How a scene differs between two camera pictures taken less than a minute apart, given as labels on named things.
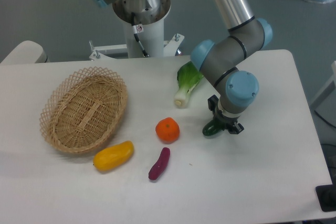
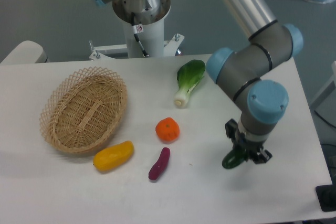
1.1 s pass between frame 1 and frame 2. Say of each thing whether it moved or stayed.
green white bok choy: stayed
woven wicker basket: stayed
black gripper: moved
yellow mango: stayed
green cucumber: moved
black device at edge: stayed
